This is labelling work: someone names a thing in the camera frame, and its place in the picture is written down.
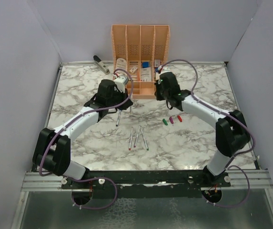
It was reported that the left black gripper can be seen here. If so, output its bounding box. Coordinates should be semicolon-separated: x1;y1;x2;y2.
107;87;133;111

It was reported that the yellow white pen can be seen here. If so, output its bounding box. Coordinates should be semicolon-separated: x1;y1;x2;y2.
129;95;133;114

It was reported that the blue white pen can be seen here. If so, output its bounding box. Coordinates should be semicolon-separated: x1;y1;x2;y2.
116;110;121;127

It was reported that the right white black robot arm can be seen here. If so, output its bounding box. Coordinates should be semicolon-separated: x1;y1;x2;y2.
155;72;251;187

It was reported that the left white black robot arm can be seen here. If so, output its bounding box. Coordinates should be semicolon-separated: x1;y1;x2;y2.
32;76;133;188

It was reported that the purple pen cap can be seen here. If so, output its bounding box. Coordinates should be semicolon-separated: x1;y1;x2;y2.
169;116;174;124

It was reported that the purple tipped white pen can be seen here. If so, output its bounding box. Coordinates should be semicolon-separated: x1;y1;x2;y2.
133;126;141;148

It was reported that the red tipped white pen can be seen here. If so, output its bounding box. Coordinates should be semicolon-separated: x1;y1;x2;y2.
128;127;133;151

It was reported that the green tipped white pen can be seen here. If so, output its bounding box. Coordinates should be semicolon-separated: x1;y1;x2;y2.
140;128;149;151

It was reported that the white paper packet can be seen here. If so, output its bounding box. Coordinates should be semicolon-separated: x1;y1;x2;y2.
140;67;152;82

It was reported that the red white small box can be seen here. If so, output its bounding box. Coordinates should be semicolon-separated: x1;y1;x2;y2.
154;59;161;68

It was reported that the blue stamp left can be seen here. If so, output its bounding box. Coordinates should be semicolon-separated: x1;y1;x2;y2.
142;62;150;68

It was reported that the small white label box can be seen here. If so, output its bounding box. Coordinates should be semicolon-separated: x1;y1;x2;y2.
129;66;138;73

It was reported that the white oval card pack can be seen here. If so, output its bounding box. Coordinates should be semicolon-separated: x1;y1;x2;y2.
115;58;127;71

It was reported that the black grey stapler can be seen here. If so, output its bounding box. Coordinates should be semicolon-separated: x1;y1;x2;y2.
93;55;110;74

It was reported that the orange plastic file organizer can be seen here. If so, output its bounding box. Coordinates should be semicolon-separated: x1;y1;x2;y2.
111;24;170;99

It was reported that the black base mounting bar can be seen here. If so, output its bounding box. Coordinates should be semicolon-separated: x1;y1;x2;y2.
61;170;231;199

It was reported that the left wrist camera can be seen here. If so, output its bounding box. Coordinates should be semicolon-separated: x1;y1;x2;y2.
113;75;129;93

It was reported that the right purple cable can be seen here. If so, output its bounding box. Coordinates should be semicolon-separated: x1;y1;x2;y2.
159;59;256;209

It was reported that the purple cable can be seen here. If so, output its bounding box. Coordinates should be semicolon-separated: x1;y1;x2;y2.
159;59;256;209
39;68;134;210

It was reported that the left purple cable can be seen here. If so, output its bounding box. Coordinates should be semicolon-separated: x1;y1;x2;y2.
39;68;134;210

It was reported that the aluminium frame rail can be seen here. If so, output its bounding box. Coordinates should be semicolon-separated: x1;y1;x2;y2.
21;169;273;192

